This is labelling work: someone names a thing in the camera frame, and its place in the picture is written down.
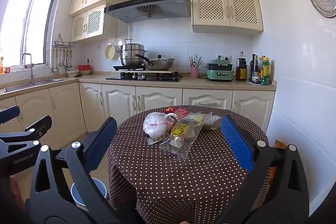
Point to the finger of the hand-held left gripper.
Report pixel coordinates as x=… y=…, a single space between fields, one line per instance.
x=9 y=114
x=29 y=132

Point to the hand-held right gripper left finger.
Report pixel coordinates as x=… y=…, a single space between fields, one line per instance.
x=103 y=138

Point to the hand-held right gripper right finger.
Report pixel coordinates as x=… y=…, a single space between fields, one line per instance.
x=236 y=140

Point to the clear bag dark contents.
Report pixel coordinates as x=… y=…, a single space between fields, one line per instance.
x=212 y=124

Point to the blue plastic bucket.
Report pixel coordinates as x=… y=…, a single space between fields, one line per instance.
x=101 y=188

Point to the white plastic bag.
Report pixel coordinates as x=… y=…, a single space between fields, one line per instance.
x=155 y=125

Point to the clear wrapper yellow label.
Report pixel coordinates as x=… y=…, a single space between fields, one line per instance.
x=178 y=140

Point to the red printed wrapper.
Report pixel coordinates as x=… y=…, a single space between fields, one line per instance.
x=181 y=111

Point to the yellow orange package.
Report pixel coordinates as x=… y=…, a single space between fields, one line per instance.
x=278 y=144

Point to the steel sink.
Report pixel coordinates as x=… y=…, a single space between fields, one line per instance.
x=39 y=82

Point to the small red jar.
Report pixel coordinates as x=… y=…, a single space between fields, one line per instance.
x=7 y=69

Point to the chrome faucet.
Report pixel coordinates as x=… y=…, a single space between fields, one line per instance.
x=32 y=74

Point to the orange drink bottle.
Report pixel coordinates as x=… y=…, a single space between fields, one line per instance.
x=1 y=66

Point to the beige stone countertop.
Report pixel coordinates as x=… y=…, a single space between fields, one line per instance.
x=220 y=84

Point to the row of hanging kitchen utensils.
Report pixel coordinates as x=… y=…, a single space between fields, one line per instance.
x=54 y=68

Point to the white condiment tray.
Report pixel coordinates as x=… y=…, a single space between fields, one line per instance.
x=272 y=83

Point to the cream base cabinets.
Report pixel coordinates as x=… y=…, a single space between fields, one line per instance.
x=157 y=98

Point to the small dark condiment bottle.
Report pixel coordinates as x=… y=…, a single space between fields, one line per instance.
x=256 y=75

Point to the green electric cooker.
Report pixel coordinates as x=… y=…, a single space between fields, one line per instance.
x=219 y=74

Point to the patterned ceramic bowl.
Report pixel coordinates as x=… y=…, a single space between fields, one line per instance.
x=85 y=72

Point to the large soy sauce bottle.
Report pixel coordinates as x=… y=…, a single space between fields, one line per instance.
x=241 y=70

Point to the white bowl stack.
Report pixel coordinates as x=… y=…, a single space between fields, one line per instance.
x=72 y=73

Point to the green bottle yellow cap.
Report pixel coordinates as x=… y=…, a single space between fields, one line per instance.
x=265 y=73

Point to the red plastic box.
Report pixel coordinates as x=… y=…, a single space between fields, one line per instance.
x=84 y=67

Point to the black gas stove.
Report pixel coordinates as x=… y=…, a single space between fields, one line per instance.
x=147 y=79

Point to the tall dark glass bottle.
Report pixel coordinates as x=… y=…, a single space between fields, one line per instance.
x=252 y=66

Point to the brown polka dot tablecloth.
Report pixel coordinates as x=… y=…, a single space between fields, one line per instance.
x=170 y=182

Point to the pink utensil cup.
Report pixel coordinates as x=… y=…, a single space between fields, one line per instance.
x=194 y=73

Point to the cream plastic colander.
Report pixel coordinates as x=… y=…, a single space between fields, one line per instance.
x=110 y=52

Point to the steel steamer pot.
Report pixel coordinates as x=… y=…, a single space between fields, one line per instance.
x=132 y=56

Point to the metal utensil rack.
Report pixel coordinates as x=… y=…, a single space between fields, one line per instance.
x=64 y=44

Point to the sliding kitchen window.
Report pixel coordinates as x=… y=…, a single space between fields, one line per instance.
x=31 y=24

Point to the steel wok with lid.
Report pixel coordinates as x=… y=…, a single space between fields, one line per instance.
x=160 y=64

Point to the small lattice door cabinet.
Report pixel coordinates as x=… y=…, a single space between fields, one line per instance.
x=78 y=27

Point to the large lattice door cabinet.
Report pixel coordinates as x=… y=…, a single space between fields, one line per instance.
x=225 y=6

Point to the grey range hood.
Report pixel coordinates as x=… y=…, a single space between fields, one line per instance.
x=157 y=3

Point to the double wall socket with plugs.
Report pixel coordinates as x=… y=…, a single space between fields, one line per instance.
x=226 y=58

